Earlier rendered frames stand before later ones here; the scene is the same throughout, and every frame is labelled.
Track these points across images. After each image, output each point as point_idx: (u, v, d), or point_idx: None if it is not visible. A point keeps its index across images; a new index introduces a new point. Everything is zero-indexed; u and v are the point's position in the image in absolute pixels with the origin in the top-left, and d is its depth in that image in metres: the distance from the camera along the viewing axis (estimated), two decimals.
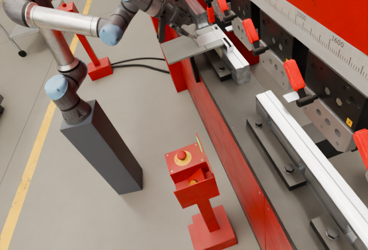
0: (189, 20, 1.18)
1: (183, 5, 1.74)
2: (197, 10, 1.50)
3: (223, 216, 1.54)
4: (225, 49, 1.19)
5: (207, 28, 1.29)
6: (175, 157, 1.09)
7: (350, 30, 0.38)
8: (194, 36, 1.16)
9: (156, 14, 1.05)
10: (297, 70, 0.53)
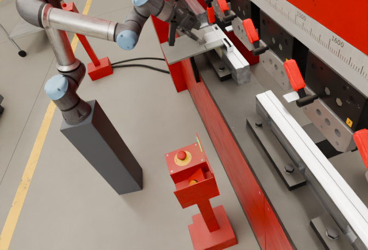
0: (199, 24, 1.21)
1: (183, 5, 1.74)
2: (197, 10, 1.50)
3: (223, 216, 1.54)
4: (225, 49, 1.19)
5: (207, 28, 1.29)
6: (175, 157, 1.09)
7: (350, 30, 0.38)
8: (203, 40, 1.19)
9: (166, 19, 1.09)
10: (297, 70, 0.53)
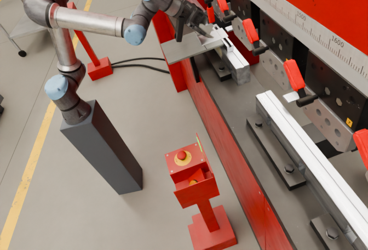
0: (205, 20, 1.20)
1: None
2: None
3: (223, 216, 1.54)
4: (225, 49, 1.19)
5: None
6: (175, 157, 1.09)
7: (350, 30, 0.38)
8: (211, 35, 1.18)
9: (175, 13, 1.08)
10: (297, 70, 0.53)
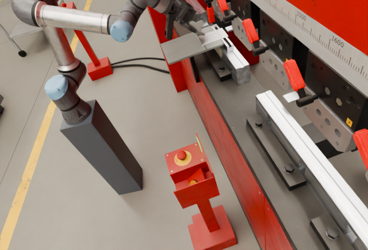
0: (196, 16, 1.18)
1: None
2: (197, 10, 1.50)
3: (223, 216, 1.54)
4: (225, 49, 1.19)
5: (207, 28, 1.29)
6: (175, 157, 1.09)
7: (350, 30, 0.38)
8: (202, 33, 1.16)
9: (164, 10, 1.05)
10: (297, 70, 0.53)
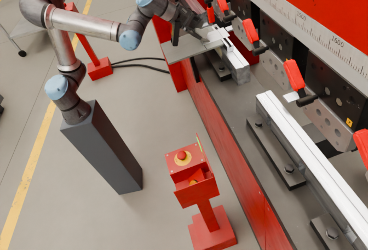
0: (201, 23, 1.21)
1: (183, 5, 1.74)
2: (197, 10, 1.50)
3: (223, 216, 1.54)
4: (225, 49, 1.19)
5: None
6: (175, 157, 1.09)
7: (350, 30, 0.38)
8: (207, 39, 1.19)
9: (171, 18, 1.08)
10: (297, 70, 0.53)
